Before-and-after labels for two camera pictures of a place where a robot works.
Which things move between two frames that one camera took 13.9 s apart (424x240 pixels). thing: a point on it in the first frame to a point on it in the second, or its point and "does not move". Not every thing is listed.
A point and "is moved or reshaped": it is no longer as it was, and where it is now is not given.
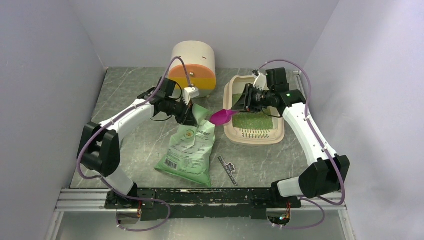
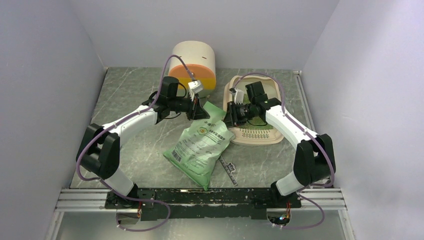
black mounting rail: x=171 y=203 does not move
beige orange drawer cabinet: x=200 y=58 does not move
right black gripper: x=245 y=102 to x=232 y=107
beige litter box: x=253 y=128 does not move
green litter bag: x=189 y=150 is moved or reshaped
